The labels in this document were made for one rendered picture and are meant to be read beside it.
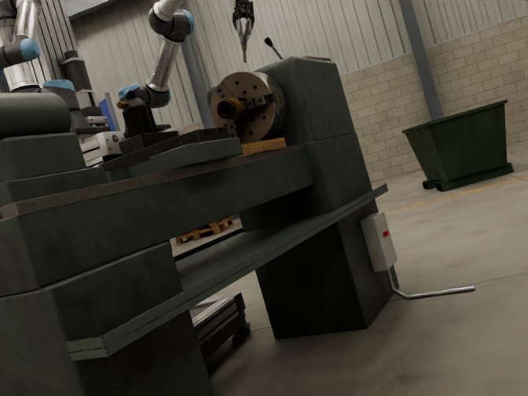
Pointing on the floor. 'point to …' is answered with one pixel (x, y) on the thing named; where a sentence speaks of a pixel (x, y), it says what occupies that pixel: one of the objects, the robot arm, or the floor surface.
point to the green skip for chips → (462, 148)
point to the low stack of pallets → (206, 230)
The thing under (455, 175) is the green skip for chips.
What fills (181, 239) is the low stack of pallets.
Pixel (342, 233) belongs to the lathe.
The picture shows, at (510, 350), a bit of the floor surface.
